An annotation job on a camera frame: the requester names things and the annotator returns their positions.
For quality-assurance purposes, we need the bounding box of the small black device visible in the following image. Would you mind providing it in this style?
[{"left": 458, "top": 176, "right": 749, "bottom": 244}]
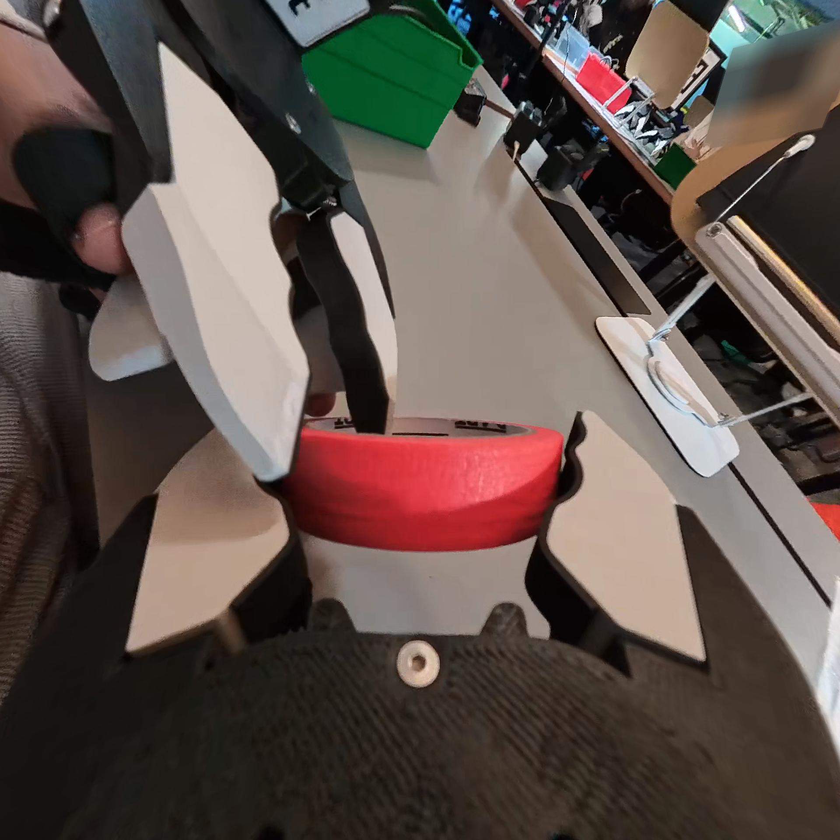
[{"left": 455, "top": 77, "right": 488, "bottom": 127}]

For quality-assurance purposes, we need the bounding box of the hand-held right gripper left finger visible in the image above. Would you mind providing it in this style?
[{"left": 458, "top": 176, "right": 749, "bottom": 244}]
[{"left": 123, "top": 430, "right": 311, "bottom": 656}]

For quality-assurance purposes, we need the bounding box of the small green box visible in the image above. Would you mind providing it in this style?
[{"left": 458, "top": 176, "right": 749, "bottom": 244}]
[{"left": 653, "top": 143, "right": 697, "bottom": 188}]

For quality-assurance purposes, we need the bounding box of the small tan board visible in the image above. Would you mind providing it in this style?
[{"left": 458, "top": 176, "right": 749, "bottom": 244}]
[{"left": 625, "top": 2, "right": 711, "bottom": 109}]

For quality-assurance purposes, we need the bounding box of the red tape roll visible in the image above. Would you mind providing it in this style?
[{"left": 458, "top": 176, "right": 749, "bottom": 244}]
[{"left": 282, "top": 416, "right": 566, "bottom": 553}]

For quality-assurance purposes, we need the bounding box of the grey desk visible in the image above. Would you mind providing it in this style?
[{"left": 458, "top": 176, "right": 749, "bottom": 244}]
[{"left": 85, "top": 62, "right": 840, "bottom": 657}]

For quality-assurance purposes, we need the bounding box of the person's grey sweater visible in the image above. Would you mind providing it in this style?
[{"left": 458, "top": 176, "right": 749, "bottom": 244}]
[{"left": 0, "top": 272, "right": 101, "bottom": 700}]

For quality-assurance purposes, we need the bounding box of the person's left hand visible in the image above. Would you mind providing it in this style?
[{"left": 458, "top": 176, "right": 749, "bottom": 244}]
[{"left": 0, "top": 13, "right": 132, "bottom": 277}]

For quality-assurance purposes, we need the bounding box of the green plastic bin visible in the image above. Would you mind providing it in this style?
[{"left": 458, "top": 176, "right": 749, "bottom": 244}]
[{"left": 302, "top": 0, "right": 484, "bottom": 150}]

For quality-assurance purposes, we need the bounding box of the aluminium rail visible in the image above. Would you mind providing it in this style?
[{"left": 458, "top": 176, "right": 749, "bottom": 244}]
[{"left": 694, "top": 220, "right": 840, "bottom": 422}]

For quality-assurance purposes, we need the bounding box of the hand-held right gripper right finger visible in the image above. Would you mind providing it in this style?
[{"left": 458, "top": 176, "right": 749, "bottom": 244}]
[{"left": 524, "top": 410, "right": 710, "bottom": 664}]

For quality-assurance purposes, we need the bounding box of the red box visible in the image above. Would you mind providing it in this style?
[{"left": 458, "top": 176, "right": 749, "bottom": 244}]
[{"left": 576, "top": 51, "right": 632, "bottom": 106}]

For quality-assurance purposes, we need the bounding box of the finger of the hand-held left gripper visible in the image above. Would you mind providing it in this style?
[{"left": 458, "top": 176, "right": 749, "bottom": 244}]
[
  {"left": 297, "top": 182, "right": 399, "bottom": 435},
  {"left": 121, "top": 42, "right": 311, "bottom": 483}
]

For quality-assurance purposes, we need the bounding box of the black panel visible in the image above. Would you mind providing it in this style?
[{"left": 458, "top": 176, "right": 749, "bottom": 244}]
[{"left": 697, "top": 131, "right": 840, "bottom": 317}]

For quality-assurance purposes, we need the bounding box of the white plate with wire stand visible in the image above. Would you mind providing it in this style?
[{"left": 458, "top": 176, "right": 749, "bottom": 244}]
[{"left": 596, "top": 274, "right": 815, "bottom": 479}]

